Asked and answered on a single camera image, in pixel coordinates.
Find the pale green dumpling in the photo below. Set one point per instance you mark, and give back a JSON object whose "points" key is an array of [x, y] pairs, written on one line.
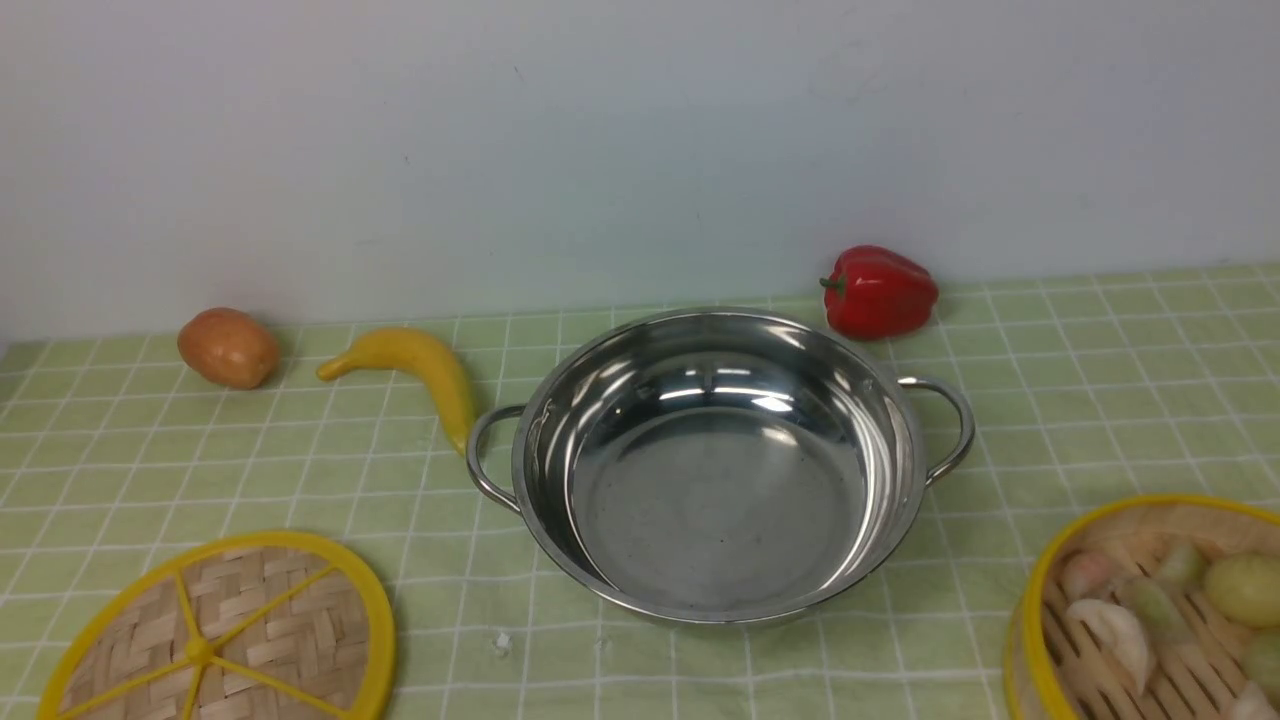
{"points": [[1156, 610]]}

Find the yellow woven bamboo steamer lid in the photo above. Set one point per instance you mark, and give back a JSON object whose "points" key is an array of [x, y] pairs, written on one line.
{"points": [[271, 625]]}

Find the red bell pepper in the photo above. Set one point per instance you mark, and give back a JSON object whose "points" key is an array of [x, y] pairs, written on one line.
{"points": [[875, 294]]}

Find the green round bun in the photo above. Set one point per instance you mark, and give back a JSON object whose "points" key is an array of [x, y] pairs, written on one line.
{"points": [[1245, 589]]}

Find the yellow banana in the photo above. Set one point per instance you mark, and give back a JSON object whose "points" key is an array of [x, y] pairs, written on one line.
{"points": [[425, 357]]}

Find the white dumpling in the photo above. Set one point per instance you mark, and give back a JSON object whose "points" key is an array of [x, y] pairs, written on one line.
{"points": [[1119, 631]]}

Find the brown potato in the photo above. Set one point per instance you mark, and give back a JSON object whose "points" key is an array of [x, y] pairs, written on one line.
{"points": [[229, 348]]}

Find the stainless steel two-handled pot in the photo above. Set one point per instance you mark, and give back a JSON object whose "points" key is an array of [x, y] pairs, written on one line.
{"points": [[720, 465]]}

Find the yellow rimmed bamboo steamer basket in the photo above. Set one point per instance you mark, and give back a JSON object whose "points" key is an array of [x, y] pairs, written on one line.
{"points": [[1055, 669]]}

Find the pink dumpling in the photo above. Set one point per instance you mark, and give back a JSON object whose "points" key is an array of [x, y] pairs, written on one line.
{"points": [[1087, 575]]}

